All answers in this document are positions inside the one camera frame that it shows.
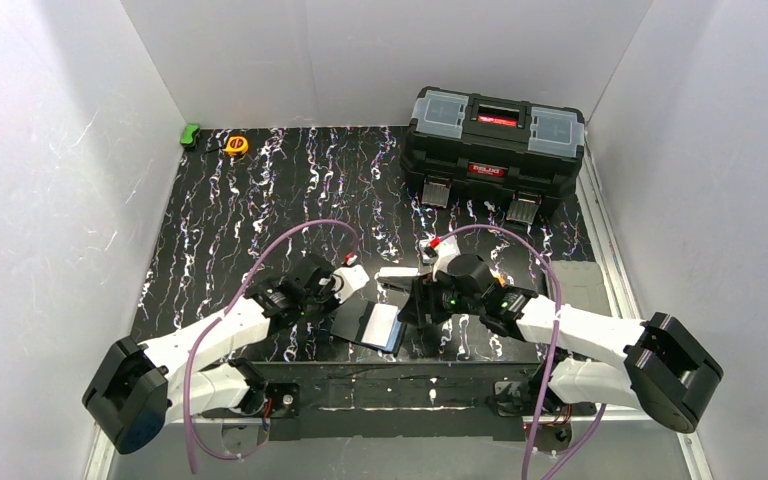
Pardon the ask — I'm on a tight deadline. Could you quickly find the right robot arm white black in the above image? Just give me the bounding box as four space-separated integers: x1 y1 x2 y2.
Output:
376 254 724 433

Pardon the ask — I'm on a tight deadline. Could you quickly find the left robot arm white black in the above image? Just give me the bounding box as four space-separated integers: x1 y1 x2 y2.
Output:
81 255 370 454

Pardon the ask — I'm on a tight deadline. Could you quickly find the white card on table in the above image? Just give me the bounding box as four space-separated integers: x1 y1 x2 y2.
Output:
376 267 419 279

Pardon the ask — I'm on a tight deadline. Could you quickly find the grey foam pad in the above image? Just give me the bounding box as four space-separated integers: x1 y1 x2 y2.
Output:
551 260 611 315

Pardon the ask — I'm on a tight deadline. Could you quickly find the yellow tape measure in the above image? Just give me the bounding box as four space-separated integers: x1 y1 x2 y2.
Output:
224 135 249 157

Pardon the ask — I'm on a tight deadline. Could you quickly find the green small object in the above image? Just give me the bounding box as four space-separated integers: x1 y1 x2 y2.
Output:
179 124 201 150

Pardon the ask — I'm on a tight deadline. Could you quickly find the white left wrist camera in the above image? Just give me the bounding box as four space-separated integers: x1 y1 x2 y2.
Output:
332 254 371 305

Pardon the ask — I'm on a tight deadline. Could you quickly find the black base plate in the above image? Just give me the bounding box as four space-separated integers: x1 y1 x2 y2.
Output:
201 360 574 444

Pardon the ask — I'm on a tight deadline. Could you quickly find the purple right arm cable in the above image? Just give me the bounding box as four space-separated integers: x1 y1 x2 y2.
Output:
433 224 607 480

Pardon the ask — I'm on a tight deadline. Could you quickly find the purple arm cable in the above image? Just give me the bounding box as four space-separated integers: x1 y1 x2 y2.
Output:
182 219 361 475
433 224 607 480

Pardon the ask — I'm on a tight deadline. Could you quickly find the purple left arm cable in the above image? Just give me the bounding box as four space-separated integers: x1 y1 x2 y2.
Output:
182 219 361 475

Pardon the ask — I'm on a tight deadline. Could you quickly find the black toolbox with red handle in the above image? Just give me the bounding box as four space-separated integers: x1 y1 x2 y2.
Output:
399 86 585 224

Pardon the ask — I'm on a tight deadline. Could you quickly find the aluminium frame rail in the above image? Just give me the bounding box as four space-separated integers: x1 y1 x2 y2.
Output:
576 150 646 320

